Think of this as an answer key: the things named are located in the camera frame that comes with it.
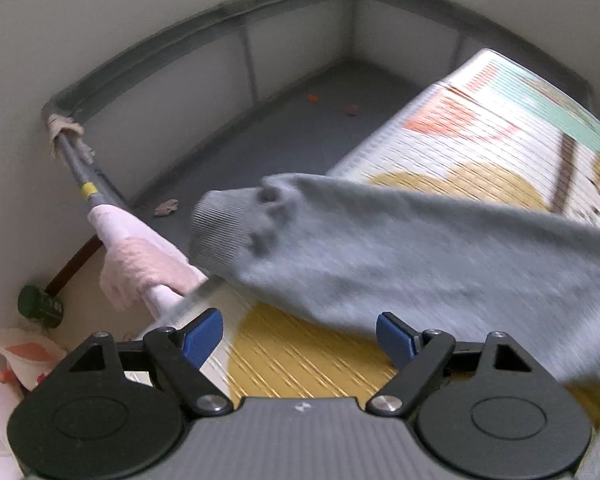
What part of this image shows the white and orange paper bag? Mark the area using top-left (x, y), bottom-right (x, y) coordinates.
top-left (0, 328), bottom-right (70, 392)

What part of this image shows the printed foam play mat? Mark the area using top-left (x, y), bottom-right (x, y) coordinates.
top-left (135, 49), bottom-right (600, 413)

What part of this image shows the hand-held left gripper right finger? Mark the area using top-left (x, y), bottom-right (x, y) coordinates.
top-left (366, 312), bottom-right (537, 417)

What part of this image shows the mop with pink cloth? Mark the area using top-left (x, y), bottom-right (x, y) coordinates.
top-left (42, 110), bottom-right (221, 321)

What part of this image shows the grey sweatshirt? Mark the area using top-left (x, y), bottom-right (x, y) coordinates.
top-left (187, 172), bottom-right (600, 480)

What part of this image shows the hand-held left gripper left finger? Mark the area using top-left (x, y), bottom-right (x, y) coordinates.
top-left (67, 308), bottom-right (234, 417)

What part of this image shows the dark green jar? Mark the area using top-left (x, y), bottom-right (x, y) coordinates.
top-left (17, 285), bottom-right (63, 329)

